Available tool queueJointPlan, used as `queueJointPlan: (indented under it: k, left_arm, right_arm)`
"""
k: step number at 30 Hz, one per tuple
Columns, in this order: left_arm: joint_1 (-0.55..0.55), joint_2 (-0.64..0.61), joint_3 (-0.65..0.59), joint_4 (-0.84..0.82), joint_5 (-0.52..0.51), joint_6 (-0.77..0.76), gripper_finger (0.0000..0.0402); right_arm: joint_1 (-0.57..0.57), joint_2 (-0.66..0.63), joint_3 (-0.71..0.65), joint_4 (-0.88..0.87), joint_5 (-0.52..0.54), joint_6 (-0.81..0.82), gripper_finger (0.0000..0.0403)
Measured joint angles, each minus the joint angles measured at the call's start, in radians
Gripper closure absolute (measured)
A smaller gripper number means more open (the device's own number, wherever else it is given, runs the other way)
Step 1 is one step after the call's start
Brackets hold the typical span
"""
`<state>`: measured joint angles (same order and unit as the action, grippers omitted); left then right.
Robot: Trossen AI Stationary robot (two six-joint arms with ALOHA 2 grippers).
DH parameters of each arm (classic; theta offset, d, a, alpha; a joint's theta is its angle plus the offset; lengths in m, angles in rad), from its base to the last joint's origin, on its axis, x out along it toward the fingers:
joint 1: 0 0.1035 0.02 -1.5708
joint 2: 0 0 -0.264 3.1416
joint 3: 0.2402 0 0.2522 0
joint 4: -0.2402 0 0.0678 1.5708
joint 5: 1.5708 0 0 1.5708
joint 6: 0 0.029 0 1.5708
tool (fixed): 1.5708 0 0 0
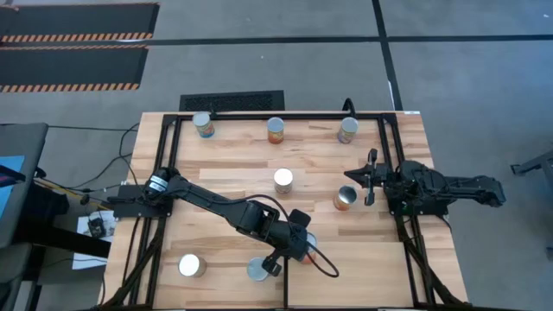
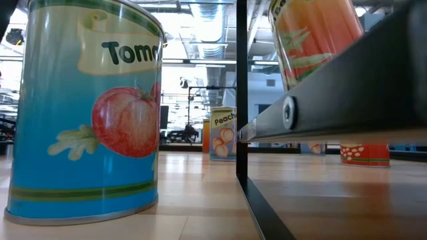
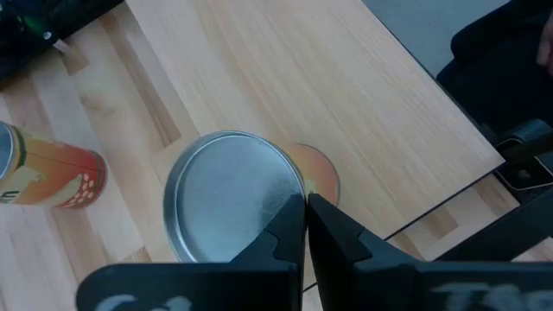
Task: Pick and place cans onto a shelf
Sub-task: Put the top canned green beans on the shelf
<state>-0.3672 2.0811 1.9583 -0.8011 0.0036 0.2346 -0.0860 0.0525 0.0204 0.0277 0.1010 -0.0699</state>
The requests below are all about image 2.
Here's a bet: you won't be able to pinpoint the red can white beans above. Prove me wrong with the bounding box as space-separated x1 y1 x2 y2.
340 143 391 169

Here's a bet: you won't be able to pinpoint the plain orange can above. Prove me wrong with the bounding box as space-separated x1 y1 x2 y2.
202 118 211 153

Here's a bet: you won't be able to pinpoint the dark distant machine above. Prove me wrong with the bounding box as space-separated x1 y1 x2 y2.
166 124 200 145

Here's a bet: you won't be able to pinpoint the black computer monitor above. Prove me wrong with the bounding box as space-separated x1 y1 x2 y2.
159 105 170 130

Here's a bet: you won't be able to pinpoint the ceiling light strip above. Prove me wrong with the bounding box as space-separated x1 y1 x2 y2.
162 59 237 65

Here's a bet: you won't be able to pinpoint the blue tomato can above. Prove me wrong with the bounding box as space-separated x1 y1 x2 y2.
3 0 165 227

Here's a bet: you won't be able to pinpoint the orange beans can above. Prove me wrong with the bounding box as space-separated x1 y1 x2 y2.
268 0 365 93

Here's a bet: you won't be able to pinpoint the dark distant workstation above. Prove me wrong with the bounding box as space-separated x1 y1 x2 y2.
0 115 17 155

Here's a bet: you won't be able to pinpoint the black round ceiling fixture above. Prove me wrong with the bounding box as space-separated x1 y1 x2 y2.
5 28 25 46

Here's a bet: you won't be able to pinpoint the black table rig frame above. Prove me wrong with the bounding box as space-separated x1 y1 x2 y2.
159 143 427 163

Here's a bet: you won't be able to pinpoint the silver ventilation duct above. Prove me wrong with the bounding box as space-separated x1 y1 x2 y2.
189 0 236 107

